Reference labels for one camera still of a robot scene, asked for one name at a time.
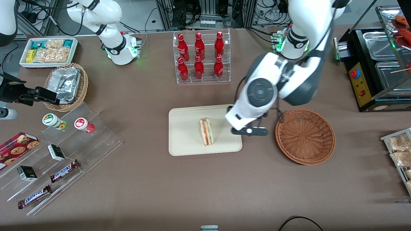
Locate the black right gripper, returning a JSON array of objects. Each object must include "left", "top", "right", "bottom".
[{"left": 0, "top": 73, "right": 61, "bottom": 107}]

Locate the triangular sandwich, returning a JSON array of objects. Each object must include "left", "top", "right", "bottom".
[{"left": 199, "top": 117, "right": 215, "bottom": 147}]

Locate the light brown wicker basket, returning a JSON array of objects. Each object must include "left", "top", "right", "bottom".
[{"left": 43, "top": 63, "right": 89, "bottom": 112}]

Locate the beige plastic tray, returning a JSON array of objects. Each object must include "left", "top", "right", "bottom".
[{"left": 169, "top": 104, "right": 243, "bottom": 157}]

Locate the round brown wicker basket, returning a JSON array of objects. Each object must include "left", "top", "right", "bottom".
[{"left": 275, "top": 108, "right": 336, "bottom": 166}]

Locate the green lid cup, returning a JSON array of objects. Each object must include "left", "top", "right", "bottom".
[{"left": 42, "top": 113, "right": 67, "bottom": 130}]

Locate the silver foil container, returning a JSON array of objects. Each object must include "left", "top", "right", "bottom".
[{"left": 49, "top": 67, "right": 81, "bottom": 104}]

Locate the white snack bin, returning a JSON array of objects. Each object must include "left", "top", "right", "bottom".
[{"left": 19, "top": 37, "right": 79, "bottom": 70}]

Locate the large clear peanut bag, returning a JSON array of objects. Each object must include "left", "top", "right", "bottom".
[{"left": 33, "top": 47, "right": 70, "bottom": 63}]

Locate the red lid cup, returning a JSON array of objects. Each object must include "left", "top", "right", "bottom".
[{"left": 74, "top": 117, "right": 95, "bottom": 134}]

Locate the red cookie box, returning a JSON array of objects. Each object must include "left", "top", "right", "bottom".
[{"left": 0, "top": 132, "right": 40, "bottom": 171}]

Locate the small black box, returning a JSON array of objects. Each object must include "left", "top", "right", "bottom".
[
  {"left": 47, "top": 144, "right": 66, "bottom": 161},
  {"left": 16, "top": 165, "right": 38, "bottom": 182}
]

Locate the small clear peanut bag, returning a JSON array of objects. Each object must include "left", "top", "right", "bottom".
[{"left": 45, "top": 39, "right": 65, "bottom": 49}]

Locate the clear acrylic stepped shelf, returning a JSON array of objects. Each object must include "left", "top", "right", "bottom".
[{"left": 0, "top": 102, "right": 123, "bottom": 216}]

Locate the snickers chocolate bar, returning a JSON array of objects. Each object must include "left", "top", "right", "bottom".
[
  {"left": 17, "top": 184, "right": 52, "bottom": 210},
  {"left": 50, "top": 159, "right": 81, "bottom": 183}
]

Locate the red cola bottle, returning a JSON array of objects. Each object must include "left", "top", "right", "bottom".
[
  {"left": 214, "top": 31, "right": 225, "bottom": 58},
  {"left": 194, "top": 56, "right": 205, "bottom": 80},
  {"left": 194, "top": 32, "right": 206, "bottom": 61},
  {"left": 177, "top": 34, "right": 190, "bottom": 62},
  {"left": 177, "top": 57, "right": 189, "bottom": 81},
  {"left": 213, "top": 56, "right": 224, "bottom": 80}
]

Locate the clear acrylic bottle rack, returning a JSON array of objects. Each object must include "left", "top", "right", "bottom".
[{"left": 172, "top": 29, "right": 231, "bottom": 85}]

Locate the black hot food warmer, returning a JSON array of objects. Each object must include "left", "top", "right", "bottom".
[{"left": 333, "top": 4, "right": 411, "bottom": 113}]

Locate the steel food pan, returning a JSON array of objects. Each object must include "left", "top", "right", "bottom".
[
  {"left": 375, "top": 61, "right": 411, "bottom": 89},
  {"left": 363, "top": 31, "right": 399, "bottom": 61}
]

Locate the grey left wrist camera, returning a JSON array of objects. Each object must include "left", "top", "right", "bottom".
[{"left": 231, "top": 126, "right": 269, "bottom": 137}]

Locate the black looped cable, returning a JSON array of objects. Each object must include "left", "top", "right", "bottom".
[{"left": 277, "top": 216, "right": 325, "bottom": 231}]

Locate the grey wire rack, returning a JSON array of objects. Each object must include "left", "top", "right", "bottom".
[{"left": 380, "top": 127, "right": 411, "bottom": 196}]

